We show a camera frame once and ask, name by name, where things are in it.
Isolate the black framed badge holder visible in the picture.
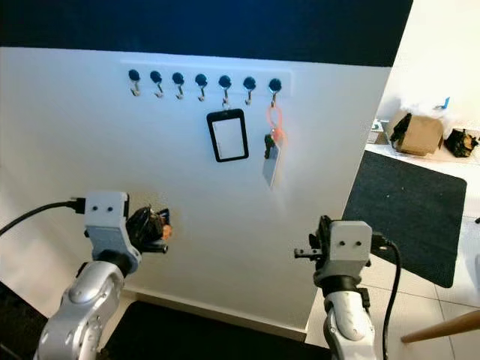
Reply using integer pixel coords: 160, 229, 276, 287
207, 109, 249, 163

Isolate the grey card tag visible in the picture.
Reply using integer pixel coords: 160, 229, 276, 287
262, 139, 281, 188

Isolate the white wall hook rack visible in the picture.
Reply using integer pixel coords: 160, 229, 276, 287
120, 60, 293, 97

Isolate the brown cardboard box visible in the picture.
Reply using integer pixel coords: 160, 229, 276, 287
390, 112, 444, 156

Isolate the black strap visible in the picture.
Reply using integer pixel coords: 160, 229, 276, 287
390, 112, 412, 148

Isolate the wooden rail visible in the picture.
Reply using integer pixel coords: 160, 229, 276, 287
401, 309, 480, 344

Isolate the orange coil strap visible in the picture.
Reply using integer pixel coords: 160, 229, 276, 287
268, 105, 286, 143

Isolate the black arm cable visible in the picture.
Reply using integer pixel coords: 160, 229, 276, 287
371, 234, 403, 360
0, 198, 89, 235

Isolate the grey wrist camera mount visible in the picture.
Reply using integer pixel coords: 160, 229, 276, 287
84, 191, 142, 262
328, 221, 375, 283

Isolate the dark blue holder with keys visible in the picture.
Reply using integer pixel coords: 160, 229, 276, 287
146, 208, 172, 242

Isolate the white and teal box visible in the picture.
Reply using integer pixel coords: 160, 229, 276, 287
371, 124, 392, 144

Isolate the black bag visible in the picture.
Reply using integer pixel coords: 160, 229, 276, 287
444, 129, 480, 158

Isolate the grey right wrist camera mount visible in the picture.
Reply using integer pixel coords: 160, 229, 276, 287
328, 221, 375, 283

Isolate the white plastic bag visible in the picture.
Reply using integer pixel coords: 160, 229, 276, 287
401, 101, 451, 125

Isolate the dark grey floor mat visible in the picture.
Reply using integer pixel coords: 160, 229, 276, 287
343, 150, 467, 289

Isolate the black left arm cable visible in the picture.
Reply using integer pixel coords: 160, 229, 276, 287
0, 198, 89, 235

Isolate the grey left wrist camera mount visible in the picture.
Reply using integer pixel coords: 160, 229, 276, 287
84, 191, 142, 262

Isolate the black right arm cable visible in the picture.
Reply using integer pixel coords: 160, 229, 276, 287
371, 234, 403, 360

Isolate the dark blue knob hook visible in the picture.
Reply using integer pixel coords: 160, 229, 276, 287
150, 70, 163, 98
242, 75, 257, 106
268, 76, 284, 108
194, 72, 208, 101
128, 69, 141, 97
217, 73, 232, 104
172, 71, 185, 100

